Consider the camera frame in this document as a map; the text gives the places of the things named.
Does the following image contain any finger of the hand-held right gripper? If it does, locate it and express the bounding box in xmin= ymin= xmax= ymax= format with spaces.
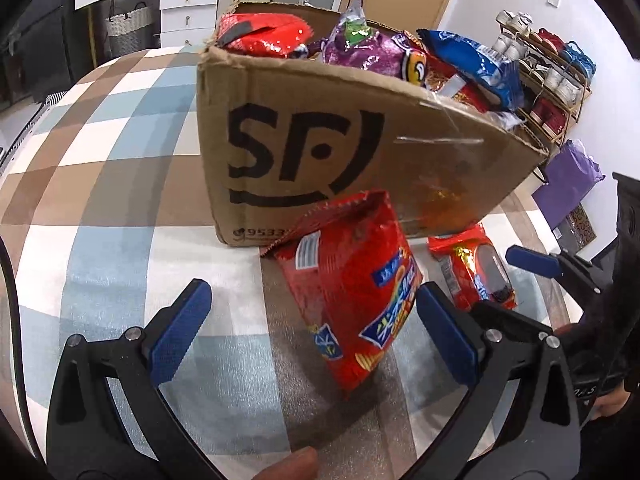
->
xmin=472 ymin=299 xmax=562 ymax=335
xmin=505 ymin=244 xmax=604 ymax=297

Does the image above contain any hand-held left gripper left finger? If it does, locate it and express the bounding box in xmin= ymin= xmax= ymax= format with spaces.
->
xmin=46 ymin=279 xmax=222 ymax=480

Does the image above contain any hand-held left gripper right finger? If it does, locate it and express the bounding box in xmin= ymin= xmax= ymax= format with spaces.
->
xmin=400 ymin=282 xmax=584 ymax=480

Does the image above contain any red snack bag black print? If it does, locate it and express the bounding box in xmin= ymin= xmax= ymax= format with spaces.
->
xmin=428 ymin=223 xmax=519 ymax=312
xmin=215 ymin=12 xmax=314 ymax=59

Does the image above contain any red chip bag blue label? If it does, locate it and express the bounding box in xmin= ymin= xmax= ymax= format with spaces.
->
xmin=259 ymin=189 xmax=426 ymax=402

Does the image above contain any brown cardboard box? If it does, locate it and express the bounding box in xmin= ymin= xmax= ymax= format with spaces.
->
xmin=196 ymin=1 xmax=551 ymax=248

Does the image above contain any large purple candy bag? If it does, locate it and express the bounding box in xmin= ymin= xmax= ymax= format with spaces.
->
xmin=319 ymin=0 xmax=432 ymax=87

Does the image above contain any person's right hand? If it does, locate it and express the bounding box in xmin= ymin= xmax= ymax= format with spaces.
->
xmin=591 ymin=386 xmax=634 ymax=419

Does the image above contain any person's left hand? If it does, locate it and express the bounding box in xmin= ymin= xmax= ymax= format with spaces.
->
xmin=257 ymin=445 xmax=320 ymax=480

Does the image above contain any brown patterned bag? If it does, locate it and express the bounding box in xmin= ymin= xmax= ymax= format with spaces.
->
xmin=554 ymin=204 xmax=599 ymax=252

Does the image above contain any purple gift bag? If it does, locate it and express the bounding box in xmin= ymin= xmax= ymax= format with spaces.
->
xmin=530 ymin=138 xmax=607 ymax=232

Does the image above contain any checkered tablecloth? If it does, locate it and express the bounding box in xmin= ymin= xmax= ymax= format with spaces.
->
xmin=0 ymin=44 xmax=587 ymax=480

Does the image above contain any wooden shoe rack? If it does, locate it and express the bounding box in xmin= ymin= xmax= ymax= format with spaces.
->
xmin=494 ymin=24 xmax=597 ymax=147

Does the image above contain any shoe rack with shoes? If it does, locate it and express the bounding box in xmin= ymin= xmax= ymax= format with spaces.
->
xmin=495 ymin=9 xmax=598 ymax=134

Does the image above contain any blue snack bag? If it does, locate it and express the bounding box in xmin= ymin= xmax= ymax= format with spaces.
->
xmin=416 ymin=28 xmax=526 ymax=112

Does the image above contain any black and white patterned rug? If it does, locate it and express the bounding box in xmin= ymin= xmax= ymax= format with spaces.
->
xmin=39 ymin=89 xmax=69 ymax=112

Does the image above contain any woven laundry basket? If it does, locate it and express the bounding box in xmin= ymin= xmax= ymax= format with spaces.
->
xmin=104 ymin=2 xmax=154 ymax=54

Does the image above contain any wooden stick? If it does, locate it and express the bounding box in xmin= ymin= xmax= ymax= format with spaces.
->
xmin=85 ymin=4 xmax=97 ymax=69

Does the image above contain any white drawer dresser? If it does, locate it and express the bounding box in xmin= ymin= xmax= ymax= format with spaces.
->
xmin=73 ymin=0 xmax=222 ymax=49

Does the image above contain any black cabinet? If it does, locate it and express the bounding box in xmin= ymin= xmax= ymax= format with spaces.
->
xmin=0 ymin=0 xmax=77 ymax=107

